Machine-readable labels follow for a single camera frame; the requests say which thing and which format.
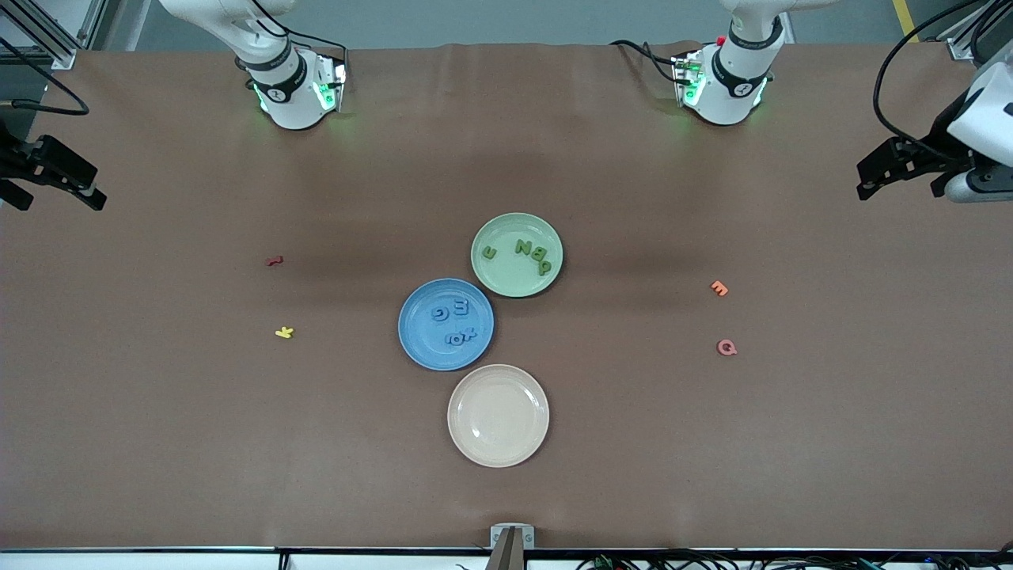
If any brown table cover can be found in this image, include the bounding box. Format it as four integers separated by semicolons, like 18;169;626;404
0;41;1013;551

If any blue round plate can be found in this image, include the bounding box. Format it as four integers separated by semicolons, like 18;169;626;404
397;278;495;372

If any green round plate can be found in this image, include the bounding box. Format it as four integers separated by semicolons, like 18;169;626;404
470;212;564;299

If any beige round plate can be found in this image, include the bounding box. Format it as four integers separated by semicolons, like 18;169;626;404
447;363;551;469

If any aluminium frame profile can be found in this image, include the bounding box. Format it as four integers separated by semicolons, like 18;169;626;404
946;0;1002;60
0;0;108;70

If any black left arm base cable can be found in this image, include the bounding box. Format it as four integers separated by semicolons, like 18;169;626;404
609;38;683;84

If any black arm base cable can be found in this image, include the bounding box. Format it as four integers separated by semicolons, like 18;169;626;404
609;38;683;84
237;0;349;80

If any black right arm base cable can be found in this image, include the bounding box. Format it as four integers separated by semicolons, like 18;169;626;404
237;0;349;80

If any white table edge rail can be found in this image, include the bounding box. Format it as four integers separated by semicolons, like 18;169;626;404
0;546;1013;570

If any black cable bundle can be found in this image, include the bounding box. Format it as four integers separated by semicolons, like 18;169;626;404
576;549;1013;570

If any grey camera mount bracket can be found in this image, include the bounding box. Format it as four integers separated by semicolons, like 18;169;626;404
490;524;536;570

